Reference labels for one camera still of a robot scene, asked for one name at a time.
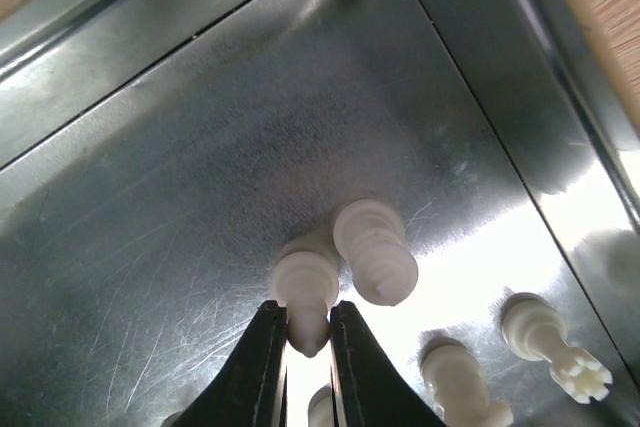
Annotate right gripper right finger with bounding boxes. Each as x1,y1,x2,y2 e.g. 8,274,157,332
329,301,443,426

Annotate gold tin piece tray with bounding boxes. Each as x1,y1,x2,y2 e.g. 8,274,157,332
1,0,639,426

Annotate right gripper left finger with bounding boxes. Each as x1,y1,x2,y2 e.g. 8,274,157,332
173,300,287,427

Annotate white chess queen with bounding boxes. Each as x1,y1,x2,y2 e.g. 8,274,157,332
501,299,613,405

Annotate white chess knight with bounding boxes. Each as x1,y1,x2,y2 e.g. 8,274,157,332
420,337,514,427

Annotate white chess bishop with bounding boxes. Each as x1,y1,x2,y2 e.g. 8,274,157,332
270,238,340,358

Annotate white chess king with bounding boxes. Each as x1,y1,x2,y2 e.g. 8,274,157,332
332,198,419,306

